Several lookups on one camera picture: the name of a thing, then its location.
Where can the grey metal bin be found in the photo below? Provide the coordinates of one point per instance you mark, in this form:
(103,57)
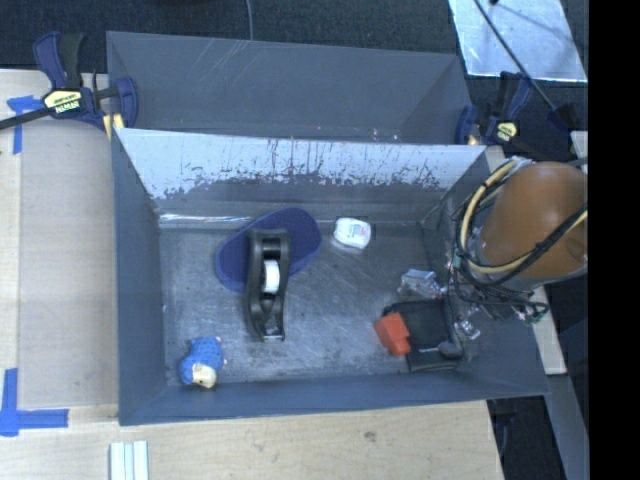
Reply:
(330,313)

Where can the white dental floss box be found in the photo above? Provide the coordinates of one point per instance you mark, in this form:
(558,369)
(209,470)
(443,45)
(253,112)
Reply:
(352,233)

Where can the blue and cream toy animal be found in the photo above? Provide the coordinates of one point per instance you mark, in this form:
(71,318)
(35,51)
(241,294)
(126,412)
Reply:
(204,358)

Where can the orange-red block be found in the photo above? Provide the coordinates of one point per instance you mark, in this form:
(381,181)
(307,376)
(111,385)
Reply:
(392,334)

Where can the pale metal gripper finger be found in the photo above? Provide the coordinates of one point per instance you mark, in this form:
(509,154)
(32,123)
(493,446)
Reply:
(468,329)
(418,282)

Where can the black tape dispenser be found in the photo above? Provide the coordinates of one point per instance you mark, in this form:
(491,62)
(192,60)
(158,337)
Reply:
(256,288)

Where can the black flat case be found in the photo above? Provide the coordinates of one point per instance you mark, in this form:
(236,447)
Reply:
(427,328)

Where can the dark blue oval lid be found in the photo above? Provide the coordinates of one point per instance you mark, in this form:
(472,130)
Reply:
(305,238)

